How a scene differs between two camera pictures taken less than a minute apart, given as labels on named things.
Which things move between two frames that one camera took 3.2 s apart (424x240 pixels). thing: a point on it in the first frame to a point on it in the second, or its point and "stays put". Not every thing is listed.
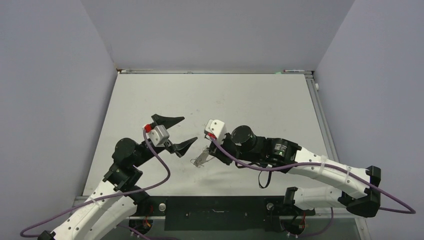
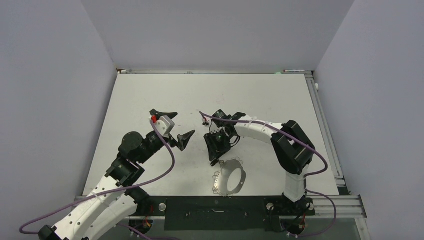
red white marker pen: x=293 y=70 stays put
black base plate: x=216 y=212 stays put
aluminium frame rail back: x=119 y=71 stays put
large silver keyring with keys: x=198 y=161 to x=220 y=184
